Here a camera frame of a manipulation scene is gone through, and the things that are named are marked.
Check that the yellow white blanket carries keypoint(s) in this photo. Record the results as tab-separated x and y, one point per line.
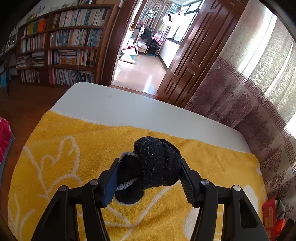
76	180

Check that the red biscuit tin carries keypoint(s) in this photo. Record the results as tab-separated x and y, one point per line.
273	217

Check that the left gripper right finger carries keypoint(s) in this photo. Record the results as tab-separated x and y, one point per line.
240	220

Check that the wooden bookshelf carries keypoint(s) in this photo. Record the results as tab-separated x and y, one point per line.
65	46

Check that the patterned lace curtain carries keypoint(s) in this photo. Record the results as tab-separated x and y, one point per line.
251	88

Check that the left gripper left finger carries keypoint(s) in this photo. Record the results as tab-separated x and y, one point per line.
59	220

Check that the wooden door frame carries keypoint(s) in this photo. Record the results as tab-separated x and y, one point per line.
194	57

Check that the black knit sock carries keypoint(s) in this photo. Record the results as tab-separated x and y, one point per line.
154	162

